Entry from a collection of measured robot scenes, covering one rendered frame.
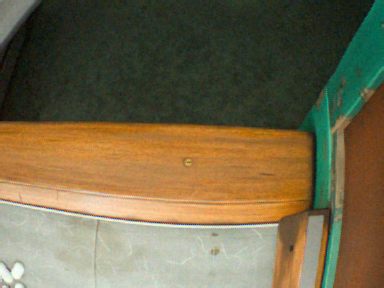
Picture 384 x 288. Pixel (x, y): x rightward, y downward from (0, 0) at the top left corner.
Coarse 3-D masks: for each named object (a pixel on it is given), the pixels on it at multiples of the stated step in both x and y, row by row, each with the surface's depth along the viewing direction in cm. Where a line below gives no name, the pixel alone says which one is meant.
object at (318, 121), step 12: (324, 96) 74; (312, 108) 82; (324, 108) 74; (312, 120) 82; (324, 120) 74; (324, 132) 74; (324, 144) 74; (324, 156) 73; (324, 168) 73; (324, 180) 72; (324, 192) 72; (324, 204) 71
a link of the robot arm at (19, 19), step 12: (0, 0) 47; (12, 0) 47; (24, 0) 48; (36, 0) 48; (0, 12) 47; (12, 12) 48; (24, 12) 48; (0, 24) 48; (12, 24) 48; (0, 36) 48; (12, 36) 50; (0, 48) 49
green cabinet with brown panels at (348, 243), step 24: (360, 48) 54; (336, 72) 66; (360, 72) 55; (336, 96) 67; (360, 96) 56; (336, 120) 67; (360, 120) 60; (336, 144) 67; (360, 144) 60; (336, 168) 67; (360, 168) 59; (336, 192) 66; (360, 192) 58; (336, 216) 65; (360, 216) 57; (336, 240) 64; (360, 240) 55; (336, 264) 63; (360, 264) 53
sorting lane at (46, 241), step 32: (0, 224) 75; (32, 224) 76; (64, 224) 76; (96, 224) 77; (128, 224) 77; (160, 224) 77; (0, 256) 74; (32, 256) 74; (64, 256) 75; (96, 256) 75; (128, 256) 76; (160, 256) 76; (192, 256) 76; (224, 256) 77; (256, 256) 77
